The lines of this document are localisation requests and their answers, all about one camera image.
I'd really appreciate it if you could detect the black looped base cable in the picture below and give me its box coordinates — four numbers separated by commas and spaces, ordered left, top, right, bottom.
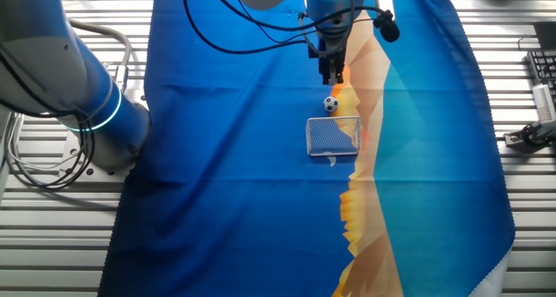
0, 40, 95, 192

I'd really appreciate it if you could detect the grey camera on stand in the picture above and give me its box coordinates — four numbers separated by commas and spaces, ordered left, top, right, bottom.
532, 82, 556, 123

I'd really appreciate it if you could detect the black keyboard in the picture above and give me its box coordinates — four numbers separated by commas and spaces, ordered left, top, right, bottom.
526, 49, 556, 99

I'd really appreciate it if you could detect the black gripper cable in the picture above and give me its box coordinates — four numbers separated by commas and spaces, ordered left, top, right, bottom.
181, 0, 321, 56

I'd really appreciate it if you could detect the black box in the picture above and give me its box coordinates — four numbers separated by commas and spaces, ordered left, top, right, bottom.
533, 21, 556, 50

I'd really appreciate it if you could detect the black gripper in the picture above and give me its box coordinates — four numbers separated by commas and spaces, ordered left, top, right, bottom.
307, 30, 351, 86

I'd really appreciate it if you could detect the blue mountain print cloth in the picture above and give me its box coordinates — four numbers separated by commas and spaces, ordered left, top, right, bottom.
97, 0, 517, 297

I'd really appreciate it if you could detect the white mesh toy goal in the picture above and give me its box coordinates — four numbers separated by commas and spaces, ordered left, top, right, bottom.
305, 115, 362, 158

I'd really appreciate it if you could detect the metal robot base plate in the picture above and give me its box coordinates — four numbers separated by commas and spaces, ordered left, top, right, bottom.
58, 95, 151, 186

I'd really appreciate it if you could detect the thick grey base cable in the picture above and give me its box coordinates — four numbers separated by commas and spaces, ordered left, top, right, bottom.
69, 18, 133, 94

